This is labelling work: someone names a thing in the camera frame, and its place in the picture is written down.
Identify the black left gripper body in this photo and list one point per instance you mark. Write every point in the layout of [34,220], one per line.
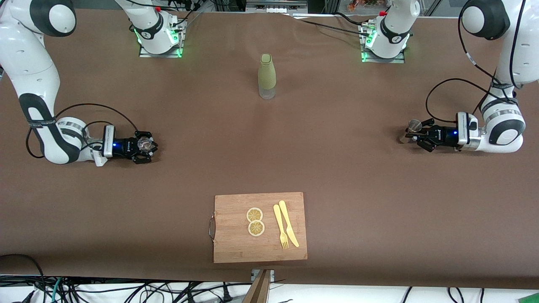
[444,136]

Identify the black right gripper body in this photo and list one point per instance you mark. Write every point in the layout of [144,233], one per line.
[123,146]

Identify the small clear glass cup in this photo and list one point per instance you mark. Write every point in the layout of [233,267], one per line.
[145,144]

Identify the steel double jigger measuring cup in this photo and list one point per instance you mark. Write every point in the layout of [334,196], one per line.
[414,125]

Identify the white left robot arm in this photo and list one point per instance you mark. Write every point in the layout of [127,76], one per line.
[522,54]

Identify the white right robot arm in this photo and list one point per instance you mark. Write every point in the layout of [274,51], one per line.
[25,63]

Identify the brown table cover cloth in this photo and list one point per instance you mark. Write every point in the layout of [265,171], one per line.
[337,189]

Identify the lemon slice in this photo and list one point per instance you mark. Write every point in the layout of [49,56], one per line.
[256,228]
[254,214]

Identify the glass bottle with green sleeve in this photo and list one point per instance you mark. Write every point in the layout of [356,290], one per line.
[267,75]

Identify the yellow plastic fork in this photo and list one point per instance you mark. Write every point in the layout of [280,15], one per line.
[278,223]

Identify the yellow plastic knife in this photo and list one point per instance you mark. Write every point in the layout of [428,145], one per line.
[287,221]

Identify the grey power strip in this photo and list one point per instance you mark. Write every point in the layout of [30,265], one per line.
[276,5]

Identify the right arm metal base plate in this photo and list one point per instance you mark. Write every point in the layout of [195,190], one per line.
[145,52]

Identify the wooden post with metal bracket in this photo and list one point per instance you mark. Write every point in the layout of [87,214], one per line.
[259,290]

